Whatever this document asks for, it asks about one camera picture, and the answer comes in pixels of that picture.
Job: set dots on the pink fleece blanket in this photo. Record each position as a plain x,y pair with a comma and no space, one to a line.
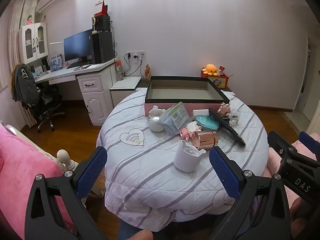
22,170

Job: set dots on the orange patterned bag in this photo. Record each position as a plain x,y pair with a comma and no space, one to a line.
147,73

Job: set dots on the teal oval case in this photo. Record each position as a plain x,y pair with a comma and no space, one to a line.
206,123

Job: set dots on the pink box with black rim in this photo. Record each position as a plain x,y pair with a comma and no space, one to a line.
180,91

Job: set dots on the white hutch cabinet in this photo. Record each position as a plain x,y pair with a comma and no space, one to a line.
32,42

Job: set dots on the water bottle with red cap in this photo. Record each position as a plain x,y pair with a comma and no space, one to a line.
119,72

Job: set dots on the grey jacket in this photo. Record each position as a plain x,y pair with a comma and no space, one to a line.
23,85

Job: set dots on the white wooden bedpost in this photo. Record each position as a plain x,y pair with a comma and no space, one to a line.
63,156

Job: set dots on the red printed storage box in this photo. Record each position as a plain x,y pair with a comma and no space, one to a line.
220,82

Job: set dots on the white radiator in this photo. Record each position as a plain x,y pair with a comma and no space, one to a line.
28,116

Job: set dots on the white door frame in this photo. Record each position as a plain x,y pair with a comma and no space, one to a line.
303,80

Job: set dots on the small doll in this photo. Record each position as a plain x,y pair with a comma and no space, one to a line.
29,20

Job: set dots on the black remote control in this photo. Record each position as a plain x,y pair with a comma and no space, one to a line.
228,130

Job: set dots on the blue printed box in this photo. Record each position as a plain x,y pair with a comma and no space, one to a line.
56,62

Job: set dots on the small red toy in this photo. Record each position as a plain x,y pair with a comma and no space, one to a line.
222,70

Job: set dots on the orange octopus plush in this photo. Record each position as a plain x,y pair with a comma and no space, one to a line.
210,69

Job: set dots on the beige curtain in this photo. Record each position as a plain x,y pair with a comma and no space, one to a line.
17,22

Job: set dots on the white wall power outlet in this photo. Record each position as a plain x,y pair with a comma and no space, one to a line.
135,54

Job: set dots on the black speaker box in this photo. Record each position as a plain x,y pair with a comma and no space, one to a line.
102,23

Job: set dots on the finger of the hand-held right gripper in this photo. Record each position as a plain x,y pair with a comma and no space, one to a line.
306,137
282,142

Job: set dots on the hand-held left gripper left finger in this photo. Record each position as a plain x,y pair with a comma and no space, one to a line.
90,171

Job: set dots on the white charger block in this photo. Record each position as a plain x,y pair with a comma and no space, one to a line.
200,112

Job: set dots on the small pink block toy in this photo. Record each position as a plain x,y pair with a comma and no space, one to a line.
185,133

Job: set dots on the clear plastic packet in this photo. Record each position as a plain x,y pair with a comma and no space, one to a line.
177,116

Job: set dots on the white side table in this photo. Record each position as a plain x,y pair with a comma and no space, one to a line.
125,82

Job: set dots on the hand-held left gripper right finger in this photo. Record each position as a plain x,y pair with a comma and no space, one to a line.
225,172

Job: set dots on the white desk with drawers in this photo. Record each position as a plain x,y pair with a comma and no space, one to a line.
95,102

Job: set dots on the black computer monitor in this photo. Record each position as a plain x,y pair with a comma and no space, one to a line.
78,43

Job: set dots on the rose gold cylinder jar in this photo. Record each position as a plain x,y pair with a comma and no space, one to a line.
206,138

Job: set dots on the striped white quilt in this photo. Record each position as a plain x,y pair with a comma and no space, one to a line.
155,177

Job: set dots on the white cup holder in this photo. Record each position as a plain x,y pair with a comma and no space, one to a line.
187,160

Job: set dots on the clear glass bottle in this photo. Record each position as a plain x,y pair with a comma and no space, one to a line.
235,117

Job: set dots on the black office chair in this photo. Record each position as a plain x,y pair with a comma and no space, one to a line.
47,105

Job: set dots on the black computer tower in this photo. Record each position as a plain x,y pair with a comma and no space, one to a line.
102,47

